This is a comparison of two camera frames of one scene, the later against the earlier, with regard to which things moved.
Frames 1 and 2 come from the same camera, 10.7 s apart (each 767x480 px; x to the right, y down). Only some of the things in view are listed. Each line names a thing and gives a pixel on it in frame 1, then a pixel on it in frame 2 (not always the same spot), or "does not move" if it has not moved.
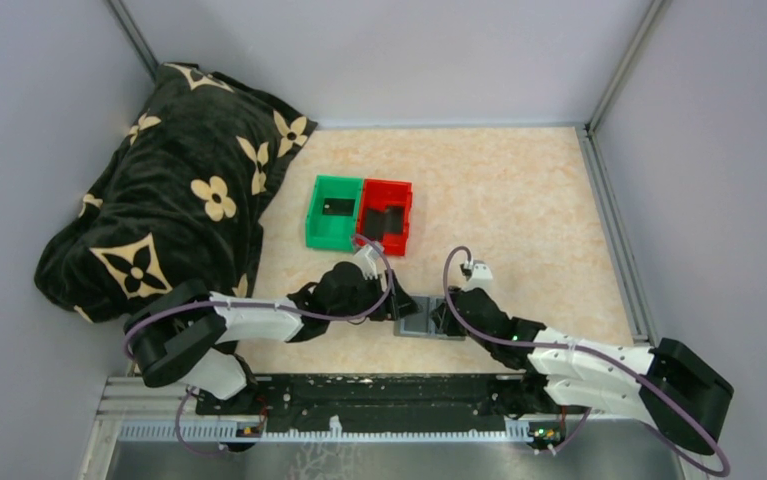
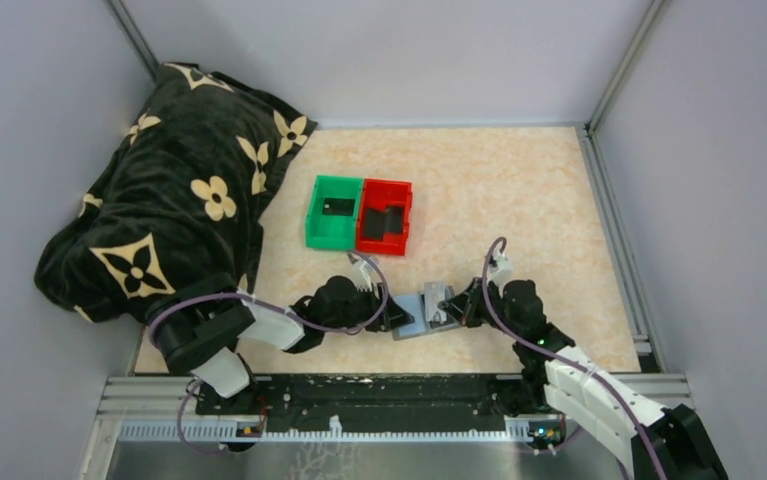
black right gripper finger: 438,315 to 469,305
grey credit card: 338,206 does not move
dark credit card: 374,223 does not move
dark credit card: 394,216 does not move
